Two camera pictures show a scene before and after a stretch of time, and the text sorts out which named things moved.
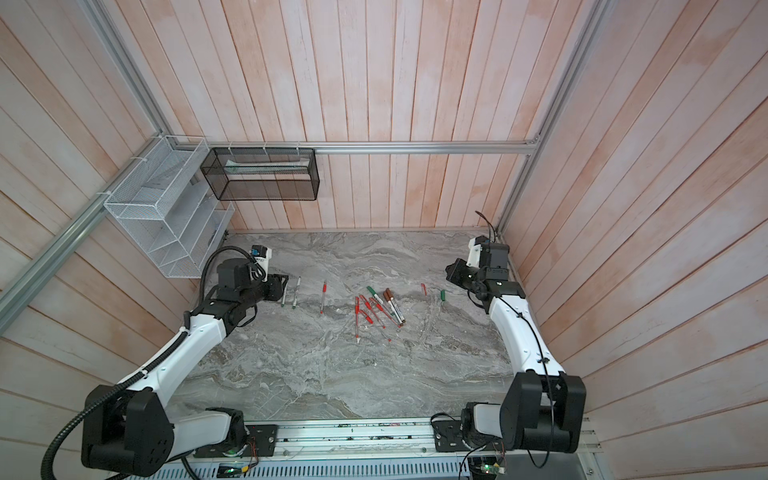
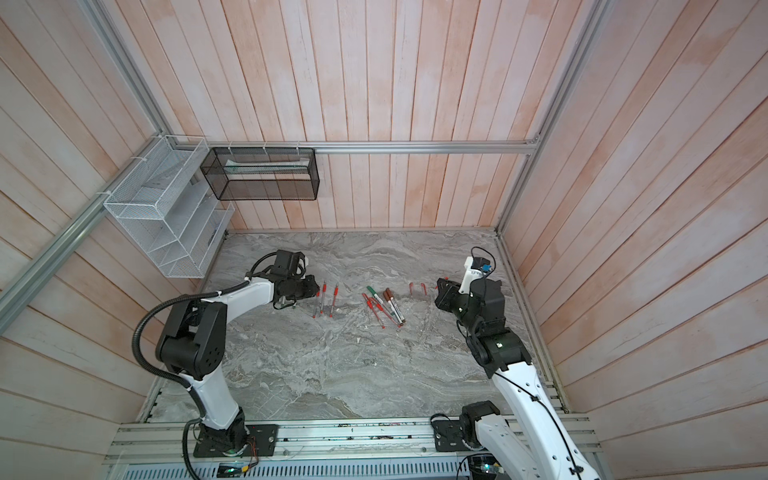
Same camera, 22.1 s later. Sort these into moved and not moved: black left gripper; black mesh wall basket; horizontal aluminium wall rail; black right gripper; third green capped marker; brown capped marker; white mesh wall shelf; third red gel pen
Moved: black right gripper; black left gripper
Not moved: third green capped marker; brown capped marker; black mesh wall basket; third red gel pen; horizontal aluminium wall rail; white mesh wall shelf
